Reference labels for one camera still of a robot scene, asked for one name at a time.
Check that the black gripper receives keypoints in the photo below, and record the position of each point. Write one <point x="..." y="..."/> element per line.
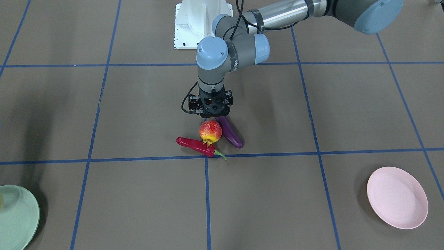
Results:
<point x="193" y="102"/>

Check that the purple eggplant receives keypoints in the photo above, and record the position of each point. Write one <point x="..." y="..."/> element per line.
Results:
<point x="229" y="132"/>

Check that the yellow-pink peach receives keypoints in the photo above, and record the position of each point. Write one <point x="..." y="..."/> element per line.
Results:
<point x="2" y="201"/>

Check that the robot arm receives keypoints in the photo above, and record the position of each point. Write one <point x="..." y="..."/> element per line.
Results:
<point x="240" y="41"/>

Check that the red-orange pomegranate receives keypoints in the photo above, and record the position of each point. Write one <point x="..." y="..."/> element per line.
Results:
<point x="210" y="132"/>

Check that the red chili pepper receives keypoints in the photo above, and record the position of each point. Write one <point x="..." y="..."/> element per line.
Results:
<point x="200" y="146"/>

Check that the pink plate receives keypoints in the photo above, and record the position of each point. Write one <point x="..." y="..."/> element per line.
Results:
<point x="397" y="198"/>

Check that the light green plate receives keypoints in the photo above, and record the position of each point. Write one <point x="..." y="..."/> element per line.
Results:
<point x="19" y="217"/>

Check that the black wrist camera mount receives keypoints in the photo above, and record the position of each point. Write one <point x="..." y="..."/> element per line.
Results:
<point x="194" y="103"/>

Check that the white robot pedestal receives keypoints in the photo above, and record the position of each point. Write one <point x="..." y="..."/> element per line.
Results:
<point x="193" y="21"/>

